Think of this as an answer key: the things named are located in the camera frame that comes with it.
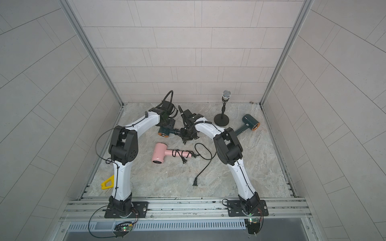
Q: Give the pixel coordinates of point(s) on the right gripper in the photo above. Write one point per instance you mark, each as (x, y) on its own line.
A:
(186, 136)

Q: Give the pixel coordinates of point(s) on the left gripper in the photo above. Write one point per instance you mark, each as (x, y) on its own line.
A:
(172, 123)

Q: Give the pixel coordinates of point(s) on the green hair dryer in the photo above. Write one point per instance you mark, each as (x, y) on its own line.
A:
(166, 132)
(249, 122)

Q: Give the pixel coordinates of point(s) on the pink hair dryer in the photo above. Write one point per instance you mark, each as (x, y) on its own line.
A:
(161, 151)

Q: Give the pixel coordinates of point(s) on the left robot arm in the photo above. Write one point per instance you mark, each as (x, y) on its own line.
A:
(124, 149)

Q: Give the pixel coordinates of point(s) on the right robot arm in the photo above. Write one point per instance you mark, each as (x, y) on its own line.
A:
(229, 151)

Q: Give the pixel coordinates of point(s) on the microphone on black stand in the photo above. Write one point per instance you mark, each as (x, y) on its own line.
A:
(222, 119)

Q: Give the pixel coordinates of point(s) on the yellow triangular plastic piece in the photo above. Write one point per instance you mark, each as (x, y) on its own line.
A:
(108, 183)

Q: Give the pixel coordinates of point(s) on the right circuit board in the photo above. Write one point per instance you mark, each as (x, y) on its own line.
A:
(253, 226)

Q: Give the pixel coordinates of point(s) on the circuit board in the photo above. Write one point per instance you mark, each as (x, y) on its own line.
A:
(124, 227)
(253, 226)

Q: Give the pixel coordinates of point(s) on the left circuit board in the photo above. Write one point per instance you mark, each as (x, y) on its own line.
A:
(124, 227)

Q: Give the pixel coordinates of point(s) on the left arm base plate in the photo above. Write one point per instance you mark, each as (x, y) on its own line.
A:
(137, 209)

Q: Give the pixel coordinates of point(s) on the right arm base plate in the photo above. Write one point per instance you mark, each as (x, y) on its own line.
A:
(236, 208)

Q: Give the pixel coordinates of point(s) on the aluminium rail frame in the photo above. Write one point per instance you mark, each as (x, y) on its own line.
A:
(157, 209)

